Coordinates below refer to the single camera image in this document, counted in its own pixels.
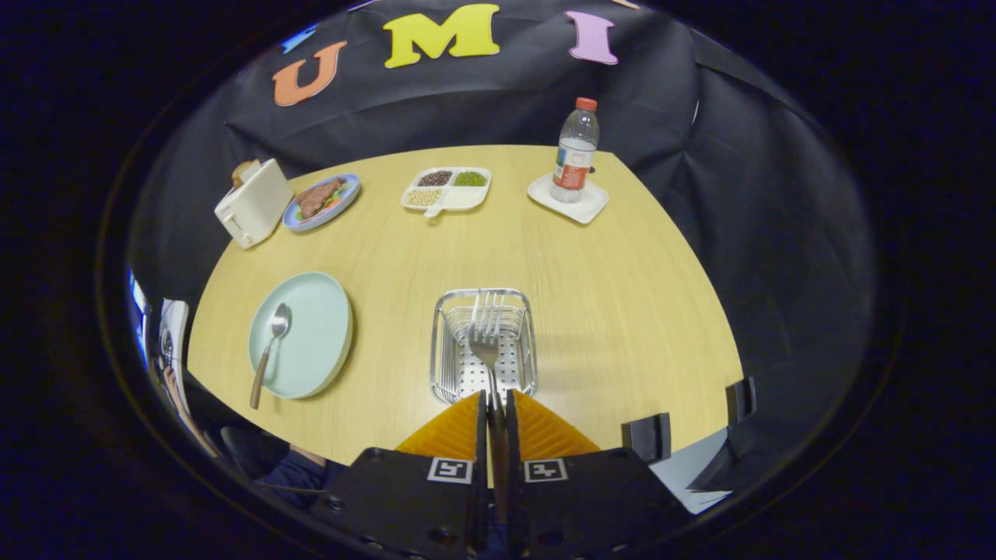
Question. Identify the black backdrop cloth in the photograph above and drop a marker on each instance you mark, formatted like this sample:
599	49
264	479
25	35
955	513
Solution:
467	101

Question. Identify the pile of pale yellow beans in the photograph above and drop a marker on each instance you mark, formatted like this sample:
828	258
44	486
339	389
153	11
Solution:
424	197

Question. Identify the white square coaster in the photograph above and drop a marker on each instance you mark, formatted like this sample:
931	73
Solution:
587	206

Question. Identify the toasted bread slice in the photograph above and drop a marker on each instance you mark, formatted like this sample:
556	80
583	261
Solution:
244	173

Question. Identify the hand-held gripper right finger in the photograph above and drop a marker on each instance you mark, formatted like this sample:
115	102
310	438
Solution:
511	467

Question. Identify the white divided dish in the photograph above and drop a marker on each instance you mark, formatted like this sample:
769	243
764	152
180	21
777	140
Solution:
467	198

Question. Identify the pale green plate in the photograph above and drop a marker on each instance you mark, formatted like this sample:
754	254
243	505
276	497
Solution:
311	342

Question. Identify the green and orange vegetables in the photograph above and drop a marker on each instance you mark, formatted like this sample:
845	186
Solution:
331	204

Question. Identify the brown steak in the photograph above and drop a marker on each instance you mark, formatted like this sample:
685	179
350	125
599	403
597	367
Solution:
319	196

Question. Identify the blue plate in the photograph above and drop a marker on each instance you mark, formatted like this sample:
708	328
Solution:
350	187

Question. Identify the pile of green beans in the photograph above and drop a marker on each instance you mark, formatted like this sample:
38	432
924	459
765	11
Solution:
471	179

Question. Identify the pile of dark red beans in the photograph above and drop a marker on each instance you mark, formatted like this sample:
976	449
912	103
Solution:
436	178

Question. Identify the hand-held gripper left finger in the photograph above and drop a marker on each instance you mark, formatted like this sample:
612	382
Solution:
482	467

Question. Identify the cream toaster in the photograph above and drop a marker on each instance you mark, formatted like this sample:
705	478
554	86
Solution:
257	206

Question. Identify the computer monitor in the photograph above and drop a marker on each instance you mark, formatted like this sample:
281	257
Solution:
138	311

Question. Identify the clear water bottle red cap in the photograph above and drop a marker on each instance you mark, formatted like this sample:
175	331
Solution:
574	155

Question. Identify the black bracket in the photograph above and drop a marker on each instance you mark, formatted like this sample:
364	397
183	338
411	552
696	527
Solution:
646	437
741	400

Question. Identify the white side desk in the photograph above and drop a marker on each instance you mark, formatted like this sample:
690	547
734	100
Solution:
175	327

